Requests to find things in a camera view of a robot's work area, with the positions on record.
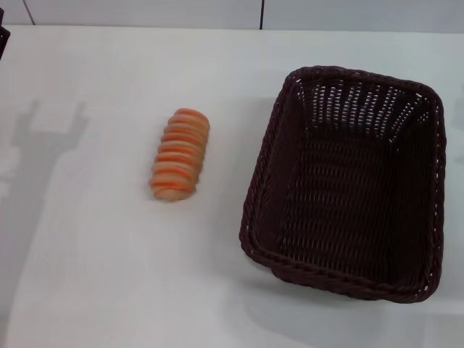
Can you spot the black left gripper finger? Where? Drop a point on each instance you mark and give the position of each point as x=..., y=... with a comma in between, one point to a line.
x=3, y=41

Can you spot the orange striped bread roll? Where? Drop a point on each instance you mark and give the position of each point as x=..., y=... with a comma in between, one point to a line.
x=180, y=156

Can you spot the dark brown wicker basket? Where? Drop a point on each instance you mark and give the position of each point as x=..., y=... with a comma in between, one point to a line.
x=348, y=203

